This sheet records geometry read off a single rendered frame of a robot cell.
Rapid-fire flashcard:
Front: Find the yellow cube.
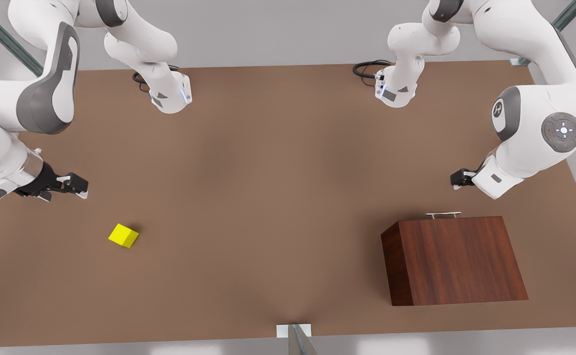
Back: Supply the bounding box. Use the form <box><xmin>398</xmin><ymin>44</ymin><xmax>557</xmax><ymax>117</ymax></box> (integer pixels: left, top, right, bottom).
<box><xmin>108</xmin><ymin>223</ymin><xmax>139</xmax><ymax>249</ymax></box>

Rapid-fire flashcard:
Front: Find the black cable loop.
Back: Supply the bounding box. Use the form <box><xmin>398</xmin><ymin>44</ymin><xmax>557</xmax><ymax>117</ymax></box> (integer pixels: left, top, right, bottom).
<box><xmin>352</xmin><ymin>60</ymin><xmax>393</xmax><ymax>87</ymax></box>
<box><xmin>132</xmin><ymin>65</ymin><xmax>181</xmax><ymax>93</ymax></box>

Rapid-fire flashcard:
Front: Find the dark wooden drawer cabinet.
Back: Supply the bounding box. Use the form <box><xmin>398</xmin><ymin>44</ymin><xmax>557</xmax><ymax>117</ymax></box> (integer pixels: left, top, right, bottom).
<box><xmin>380</xmin><ymin>216</ymin><xmax>529</xmax><ymax>307</ymax></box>

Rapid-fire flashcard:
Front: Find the silver frame post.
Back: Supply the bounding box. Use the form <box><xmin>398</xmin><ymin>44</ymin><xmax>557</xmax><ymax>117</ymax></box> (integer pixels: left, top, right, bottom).
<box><xmin>518</xmin><ymin>0</ymin><xmax>576</xmax><ymax>66</ymax></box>
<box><xmin>288</xmin><ymin>324</ymin><xmax>319</xmax><ymax>355</ymax></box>
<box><xmin>0</xmin><ymin>4</ymin><xmax>44</xmax><ymax>77</ymax></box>

